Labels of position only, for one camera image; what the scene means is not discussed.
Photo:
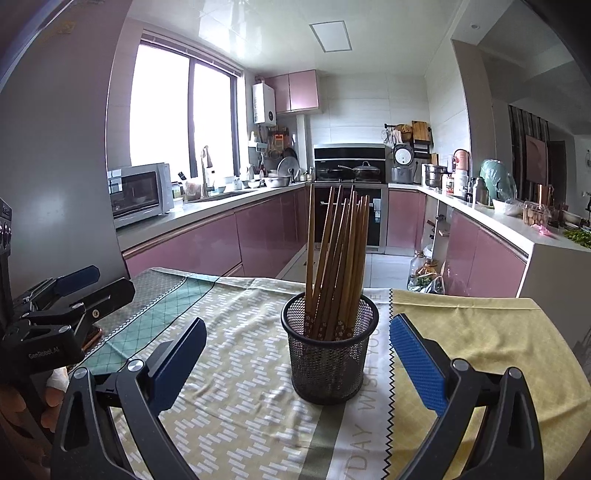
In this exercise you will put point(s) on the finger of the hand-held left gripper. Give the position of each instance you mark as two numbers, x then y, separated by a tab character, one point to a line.
78	279
113	297

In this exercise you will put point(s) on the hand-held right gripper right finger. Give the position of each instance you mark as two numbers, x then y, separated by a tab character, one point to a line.
415	364

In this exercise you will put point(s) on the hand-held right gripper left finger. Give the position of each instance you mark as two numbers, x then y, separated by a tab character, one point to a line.
180	364

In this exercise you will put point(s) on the black mesh holder cup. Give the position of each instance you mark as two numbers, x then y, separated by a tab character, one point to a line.
328	369

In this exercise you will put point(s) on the bunch of wooden chopsticks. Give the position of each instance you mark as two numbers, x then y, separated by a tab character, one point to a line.
341	258

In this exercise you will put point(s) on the person's left hand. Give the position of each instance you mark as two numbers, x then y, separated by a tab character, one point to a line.
53	399

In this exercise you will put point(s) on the dark smartphone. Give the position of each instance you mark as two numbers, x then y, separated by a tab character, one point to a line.
94	339

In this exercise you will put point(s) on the patchwork printed tablecloth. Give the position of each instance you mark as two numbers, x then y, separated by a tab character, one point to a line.
240	392

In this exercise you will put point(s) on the plastic bag of vegetables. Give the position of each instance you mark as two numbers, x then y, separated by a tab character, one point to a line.
427	285

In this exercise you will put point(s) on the clear plastic bottle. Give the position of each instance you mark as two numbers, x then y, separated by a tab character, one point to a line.
417	271

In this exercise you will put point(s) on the white microwave oven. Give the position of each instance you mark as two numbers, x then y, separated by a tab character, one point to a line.
138	191

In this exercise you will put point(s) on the pink base cabinets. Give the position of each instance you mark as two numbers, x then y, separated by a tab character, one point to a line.
207	240
480	256

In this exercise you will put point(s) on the built-in black oven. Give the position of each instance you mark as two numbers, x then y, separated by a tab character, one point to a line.
375	240

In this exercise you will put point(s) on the steel kitchen faucet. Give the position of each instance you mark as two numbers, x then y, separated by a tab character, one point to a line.
205	175

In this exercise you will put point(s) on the white bowl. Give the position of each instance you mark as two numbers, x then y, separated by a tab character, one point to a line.
506	207

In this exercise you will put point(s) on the steel thermos flask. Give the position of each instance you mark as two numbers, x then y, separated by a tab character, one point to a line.
480	192

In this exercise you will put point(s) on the white canister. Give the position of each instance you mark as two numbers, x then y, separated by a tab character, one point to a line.
460	183

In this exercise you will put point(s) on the stainless steel pot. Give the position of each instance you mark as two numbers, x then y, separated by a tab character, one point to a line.
435	176

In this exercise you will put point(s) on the kitchen window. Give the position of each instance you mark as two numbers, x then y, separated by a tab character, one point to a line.
159	106

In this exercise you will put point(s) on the clear plastic food container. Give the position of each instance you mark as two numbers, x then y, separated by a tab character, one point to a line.
535	214

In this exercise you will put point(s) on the black wok with lid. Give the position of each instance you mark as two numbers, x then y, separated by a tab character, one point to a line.
364	171

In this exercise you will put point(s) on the green covered appliance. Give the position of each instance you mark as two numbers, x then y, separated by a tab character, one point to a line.
496	180

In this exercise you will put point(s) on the metal basin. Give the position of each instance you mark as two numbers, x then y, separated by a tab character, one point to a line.
278	181

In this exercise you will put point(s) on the green leafy vegetables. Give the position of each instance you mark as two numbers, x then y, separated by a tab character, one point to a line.
578	238

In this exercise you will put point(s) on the white rice cooker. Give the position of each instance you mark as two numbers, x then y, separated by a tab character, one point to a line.
403	159

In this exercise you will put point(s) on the pink kettle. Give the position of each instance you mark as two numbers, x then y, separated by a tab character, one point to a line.
461	160

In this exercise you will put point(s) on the metal pot lid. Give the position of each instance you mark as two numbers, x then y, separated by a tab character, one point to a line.
288	166

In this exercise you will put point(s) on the black range hood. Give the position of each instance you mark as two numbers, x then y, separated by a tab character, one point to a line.
348	153

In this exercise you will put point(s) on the wooden cutting board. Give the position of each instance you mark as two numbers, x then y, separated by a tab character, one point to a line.
420	130

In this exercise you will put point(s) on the ceiling light panel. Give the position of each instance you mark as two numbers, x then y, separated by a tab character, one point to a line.
330	36

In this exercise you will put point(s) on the black wall rack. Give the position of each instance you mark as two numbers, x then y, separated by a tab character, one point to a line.
418	146

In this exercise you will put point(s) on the framed wall picture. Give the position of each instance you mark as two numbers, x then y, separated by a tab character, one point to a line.
535	159

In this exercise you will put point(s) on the white wall water heater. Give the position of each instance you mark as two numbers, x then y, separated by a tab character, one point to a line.
264	105

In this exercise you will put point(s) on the pink wall cabinet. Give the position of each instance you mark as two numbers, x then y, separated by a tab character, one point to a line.
295	91

